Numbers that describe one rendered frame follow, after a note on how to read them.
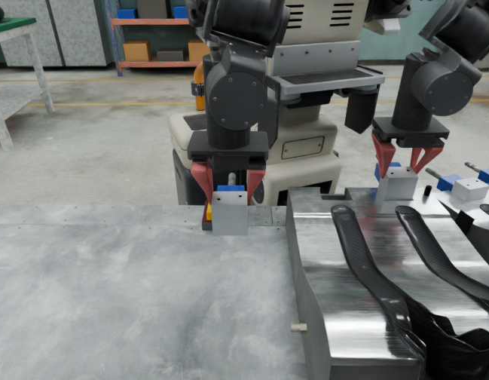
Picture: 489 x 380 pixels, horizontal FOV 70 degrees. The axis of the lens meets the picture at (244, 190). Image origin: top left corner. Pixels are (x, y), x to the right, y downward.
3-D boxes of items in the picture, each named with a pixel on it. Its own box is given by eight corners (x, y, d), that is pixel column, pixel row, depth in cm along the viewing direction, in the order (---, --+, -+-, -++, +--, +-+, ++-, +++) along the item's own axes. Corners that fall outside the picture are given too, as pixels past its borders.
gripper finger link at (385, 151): (417, 187, 59) (432, 136, 54) (374, 187, 59) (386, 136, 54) (402, 167, 65) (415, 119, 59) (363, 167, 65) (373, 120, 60)
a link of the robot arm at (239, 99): (285, 4, 40) (212, -20, 37) (319, 13, 30) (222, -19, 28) (255, 104, 45) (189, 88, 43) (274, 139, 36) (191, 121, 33)
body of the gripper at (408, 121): (447, 142, 55) (463, 96, 50) (382, 144, 55) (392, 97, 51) (429, 126, 60) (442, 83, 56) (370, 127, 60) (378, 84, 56)
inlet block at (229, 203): (218, 188, 62) (217, 161, 59) (246, 188, 62) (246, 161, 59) (212, 235, 50) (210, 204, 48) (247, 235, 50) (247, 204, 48)
